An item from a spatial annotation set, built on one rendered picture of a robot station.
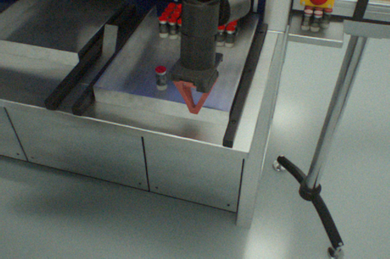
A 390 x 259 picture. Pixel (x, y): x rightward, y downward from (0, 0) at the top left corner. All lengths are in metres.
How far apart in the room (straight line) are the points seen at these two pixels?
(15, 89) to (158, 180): 0.80
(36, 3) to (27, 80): 0.34
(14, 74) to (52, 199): 0.96
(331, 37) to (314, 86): 1.31
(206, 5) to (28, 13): 0.63
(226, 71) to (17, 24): 0.54
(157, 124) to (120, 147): 0.75
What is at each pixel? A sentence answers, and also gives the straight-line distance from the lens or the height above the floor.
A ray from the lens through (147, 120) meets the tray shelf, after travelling 0.72.
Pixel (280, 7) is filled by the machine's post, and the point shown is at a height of 0.94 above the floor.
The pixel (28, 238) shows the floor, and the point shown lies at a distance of 1.70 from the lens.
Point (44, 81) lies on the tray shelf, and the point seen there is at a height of 0.88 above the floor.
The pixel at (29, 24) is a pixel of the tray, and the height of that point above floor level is 0.88.
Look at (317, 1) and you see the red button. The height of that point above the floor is 0.99.
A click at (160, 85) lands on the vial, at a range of 0.77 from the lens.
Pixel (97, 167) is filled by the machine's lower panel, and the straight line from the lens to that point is 1.61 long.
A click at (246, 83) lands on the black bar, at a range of 0.77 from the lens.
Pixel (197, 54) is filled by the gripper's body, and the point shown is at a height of 1.03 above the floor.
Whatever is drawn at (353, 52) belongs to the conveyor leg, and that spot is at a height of 0.77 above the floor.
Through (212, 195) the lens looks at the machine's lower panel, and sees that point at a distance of 1.49.
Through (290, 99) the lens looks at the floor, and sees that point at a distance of 2.17.
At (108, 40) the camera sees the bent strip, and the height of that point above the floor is 0.91.
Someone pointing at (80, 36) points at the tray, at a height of 0.88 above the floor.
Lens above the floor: 1.37
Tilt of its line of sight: 42 degrees down
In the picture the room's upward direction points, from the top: straight up
